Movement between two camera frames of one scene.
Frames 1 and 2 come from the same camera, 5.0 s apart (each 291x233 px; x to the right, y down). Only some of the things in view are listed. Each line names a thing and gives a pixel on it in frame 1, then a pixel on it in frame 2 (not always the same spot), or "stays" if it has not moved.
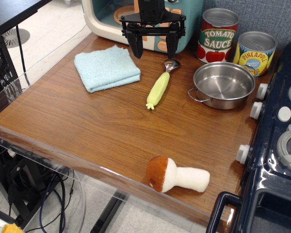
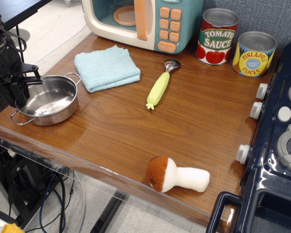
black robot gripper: [153, 19] → [6, 68]
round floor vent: [11, 39] stays
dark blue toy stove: [270, 197] stays
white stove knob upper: [262, 91] stays
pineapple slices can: [256, 49] stays
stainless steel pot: [227, 85] → [53, 101]
